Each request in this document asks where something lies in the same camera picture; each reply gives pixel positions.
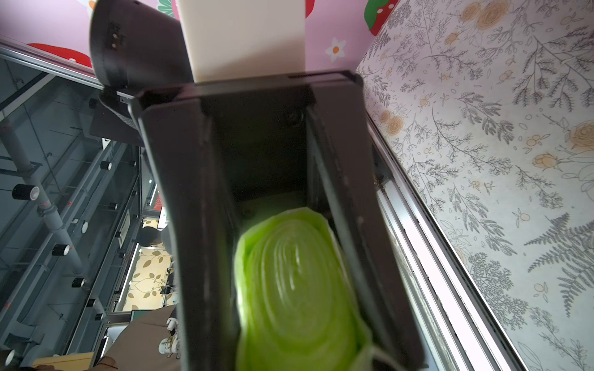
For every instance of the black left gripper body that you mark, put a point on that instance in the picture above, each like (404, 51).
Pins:
(241, 139)

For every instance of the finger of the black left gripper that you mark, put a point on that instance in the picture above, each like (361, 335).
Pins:
(185, 157)
(337, 123)

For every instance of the green trash bag roll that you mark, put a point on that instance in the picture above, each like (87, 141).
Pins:
(296, 304)

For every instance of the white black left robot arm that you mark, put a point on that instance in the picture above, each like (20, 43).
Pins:
(134, 48)

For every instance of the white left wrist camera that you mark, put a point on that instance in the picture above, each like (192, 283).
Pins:
(228, 40)

